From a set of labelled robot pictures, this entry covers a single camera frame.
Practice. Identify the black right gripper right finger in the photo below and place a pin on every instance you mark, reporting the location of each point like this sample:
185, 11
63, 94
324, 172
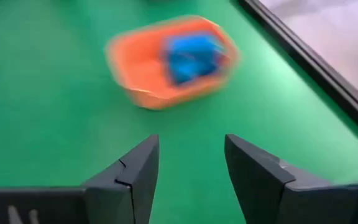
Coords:
259, 186

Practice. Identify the black table frame rail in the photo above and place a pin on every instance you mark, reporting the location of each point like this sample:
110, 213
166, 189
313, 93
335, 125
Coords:
322, 71

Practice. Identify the blue cylinder block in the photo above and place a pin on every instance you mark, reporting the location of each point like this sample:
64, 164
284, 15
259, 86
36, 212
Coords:
194, 45

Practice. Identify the orange plastic bin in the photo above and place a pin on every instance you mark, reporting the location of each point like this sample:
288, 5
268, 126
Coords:
135, 62

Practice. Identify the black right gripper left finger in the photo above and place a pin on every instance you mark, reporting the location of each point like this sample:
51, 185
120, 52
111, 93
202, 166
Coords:
135, 186

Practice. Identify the blue rectangular block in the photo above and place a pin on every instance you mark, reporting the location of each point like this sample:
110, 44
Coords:
191, 71

